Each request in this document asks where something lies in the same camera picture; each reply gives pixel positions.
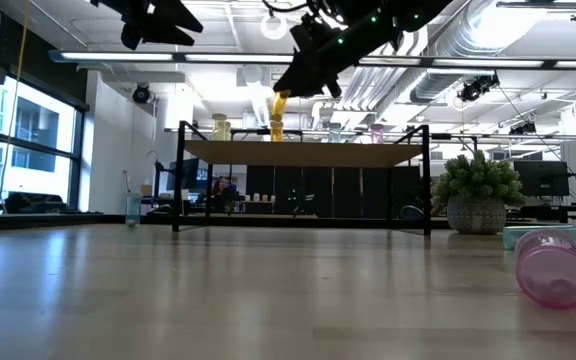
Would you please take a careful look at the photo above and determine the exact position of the silver ventilation duct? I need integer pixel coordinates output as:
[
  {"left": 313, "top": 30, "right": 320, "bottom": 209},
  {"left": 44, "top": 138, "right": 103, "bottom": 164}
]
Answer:
[{"left": 410, "top": 0, "right": 524, "bottom": 104}]

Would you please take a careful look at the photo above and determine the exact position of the long ceiling light strip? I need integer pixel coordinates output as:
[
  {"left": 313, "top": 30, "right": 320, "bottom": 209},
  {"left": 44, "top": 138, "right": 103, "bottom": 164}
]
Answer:
[{"left": 47, "top": 48, "right": 576, "bottom": 72}]

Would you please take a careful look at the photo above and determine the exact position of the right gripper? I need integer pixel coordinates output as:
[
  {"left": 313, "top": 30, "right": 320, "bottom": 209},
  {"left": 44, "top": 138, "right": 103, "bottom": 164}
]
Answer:
[{"left": 273, "top": 13, "right": 384, "bottom": 99}]

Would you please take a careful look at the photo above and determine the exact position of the black ceiling spotlight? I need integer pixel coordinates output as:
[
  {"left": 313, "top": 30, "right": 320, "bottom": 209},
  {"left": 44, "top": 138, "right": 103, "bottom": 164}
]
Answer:
[
  {"left": 455, "top": 72, "right": 502, "bottom": 104},
  {"left": 131, "top": 82, "right": 152, "bottom": 105},
  {"left": 507, "top": 119, "right": 539, "bottom": 137}
]

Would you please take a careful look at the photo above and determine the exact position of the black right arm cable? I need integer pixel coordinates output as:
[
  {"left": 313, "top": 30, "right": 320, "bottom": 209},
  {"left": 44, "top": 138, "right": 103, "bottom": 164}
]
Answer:
[{"left": 261, "top": 0, "right": 319, "bottom": 14}]

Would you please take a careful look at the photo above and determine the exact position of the wooden shelf black metal frame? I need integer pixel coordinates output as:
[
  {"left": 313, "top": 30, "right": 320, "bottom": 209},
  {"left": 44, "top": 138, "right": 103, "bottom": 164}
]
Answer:
[{"left": 171, "top": 119, "right": 432, "bottom": 237}]

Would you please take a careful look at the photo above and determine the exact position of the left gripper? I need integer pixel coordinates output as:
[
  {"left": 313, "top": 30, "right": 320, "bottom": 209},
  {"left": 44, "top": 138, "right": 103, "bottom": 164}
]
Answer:
[{"left": 117, "top": 0, "right": 204, "bottom": 51}]

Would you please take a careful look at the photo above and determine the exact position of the white ring light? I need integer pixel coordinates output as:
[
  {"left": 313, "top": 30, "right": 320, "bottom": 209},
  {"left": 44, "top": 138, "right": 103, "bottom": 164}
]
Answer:
[{"left": 260, "top": 12, "right": 292, "bottom": 41}]

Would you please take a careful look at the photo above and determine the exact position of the black computer monitor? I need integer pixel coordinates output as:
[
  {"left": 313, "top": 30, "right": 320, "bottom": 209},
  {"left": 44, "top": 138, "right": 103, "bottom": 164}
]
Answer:
[
  {"left": 512, "top": 159, "right": 572, "bottom": 198},
  {"left": 166, "top": 157, "right": 202, "bottom": 192}
]

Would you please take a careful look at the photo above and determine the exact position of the green faux plant grey pot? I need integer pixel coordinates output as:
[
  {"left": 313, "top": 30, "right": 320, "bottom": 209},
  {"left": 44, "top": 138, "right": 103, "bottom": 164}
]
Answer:
[{"left": 430, "top": 148, "right": 528, "bottom": 236}]

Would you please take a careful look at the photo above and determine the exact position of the black aluminium table frame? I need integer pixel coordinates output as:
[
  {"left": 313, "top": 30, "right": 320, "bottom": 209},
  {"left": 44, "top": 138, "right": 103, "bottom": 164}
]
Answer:
[{"left": 0, "top": 212, "right": 576, "bottom": 232}]

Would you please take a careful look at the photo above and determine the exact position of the person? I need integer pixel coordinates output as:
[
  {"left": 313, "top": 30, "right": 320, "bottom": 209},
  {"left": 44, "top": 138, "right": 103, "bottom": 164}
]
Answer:
[{"left": 211, "top": 175, "right": 235, "bottom": 212}]

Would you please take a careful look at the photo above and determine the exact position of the black couch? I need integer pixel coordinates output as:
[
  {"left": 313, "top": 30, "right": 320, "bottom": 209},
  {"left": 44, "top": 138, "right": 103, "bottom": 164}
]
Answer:
[{"left": 3, "top": 191, "right": 69, "bottom": 215}]

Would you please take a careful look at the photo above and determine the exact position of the large black-framed window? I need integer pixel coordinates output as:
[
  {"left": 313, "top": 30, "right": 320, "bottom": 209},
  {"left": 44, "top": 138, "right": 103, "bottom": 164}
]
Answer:
[{"left": 0, "top": 74, "right": 89, "bottom": 215}]

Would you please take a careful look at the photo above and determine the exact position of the hanging black light bar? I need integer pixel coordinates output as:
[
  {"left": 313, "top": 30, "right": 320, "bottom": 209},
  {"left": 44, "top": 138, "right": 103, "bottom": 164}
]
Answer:
[{"left": 495, "top": 0, "right": 576, "bottom": 22}]

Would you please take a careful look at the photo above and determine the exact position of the black cabinet row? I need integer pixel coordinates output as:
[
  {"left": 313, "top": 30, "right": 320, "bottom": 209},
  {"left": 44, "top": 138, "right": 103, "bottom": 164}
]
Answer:
[{"left": 245, "top": 164, "right": 422, "bottom": 220}]

